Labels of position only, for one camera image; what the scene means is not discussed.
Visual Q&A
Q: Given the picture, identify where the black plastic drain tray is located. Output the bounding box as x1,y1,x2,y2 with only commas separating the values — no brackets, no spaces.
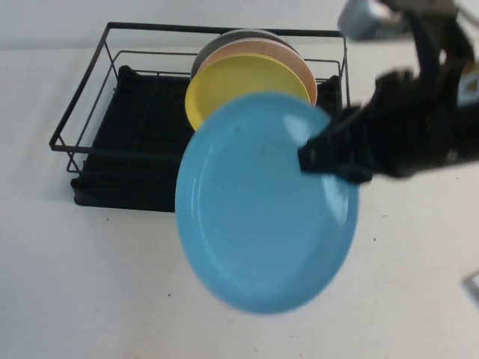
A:
70,65,344,214

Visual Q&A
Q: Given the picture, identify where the pink round plate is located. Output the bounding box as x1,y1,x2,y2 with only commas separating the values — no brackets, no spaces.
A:
198,40,318,106

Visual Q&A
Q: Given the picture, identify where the light blue round plate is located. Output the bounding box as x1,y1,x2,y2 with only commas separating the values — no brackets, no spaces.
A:
174,91,360,316

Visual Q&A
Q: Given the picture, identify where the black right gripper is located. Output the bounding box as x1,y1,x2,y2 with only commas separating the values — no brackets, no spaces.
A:
298,67,456,185

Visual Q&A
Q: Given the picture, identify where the yellow round plate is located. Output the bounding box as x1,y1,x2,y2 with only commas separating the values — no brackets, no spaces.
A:
185,53,312,132

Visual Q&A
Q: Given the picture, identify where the grey round plate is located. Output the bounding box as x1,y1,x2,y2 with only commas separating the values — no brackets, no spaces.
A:
190,28,296,82

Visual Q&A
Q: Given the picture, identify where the black wire dish rack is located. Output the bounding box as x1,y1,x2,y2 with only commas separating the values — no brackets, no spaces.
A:
49,22,351,175

